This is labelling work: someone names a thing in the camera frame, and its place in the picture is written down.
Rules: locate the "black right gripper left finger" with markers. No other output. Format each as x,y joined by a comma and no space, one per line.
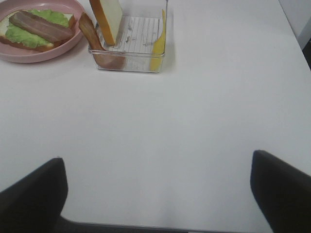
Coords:
34,203

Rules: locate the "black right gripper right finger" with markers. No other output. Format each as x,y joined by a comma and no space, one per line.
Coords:
282,192

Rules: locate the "bacon strip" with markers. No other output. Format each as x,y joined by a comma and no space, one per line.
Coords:
103,60
34,24

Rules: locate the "green lettuce leaf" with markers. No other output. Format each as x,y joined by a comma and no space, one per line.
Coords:
22,36

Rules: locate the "bread slice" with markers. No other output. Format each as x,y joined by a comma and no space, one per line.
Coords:
108,14
5,29

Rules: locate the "pink round plate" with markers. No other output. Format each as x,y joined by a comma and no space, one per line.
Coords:
17,55

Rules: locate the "clear right plastic tray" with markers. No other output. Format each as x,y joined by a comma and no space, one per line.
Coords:
140,27

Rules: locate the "yellow cheese slice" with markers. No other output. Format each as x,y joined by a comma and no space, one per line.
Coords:
159,47

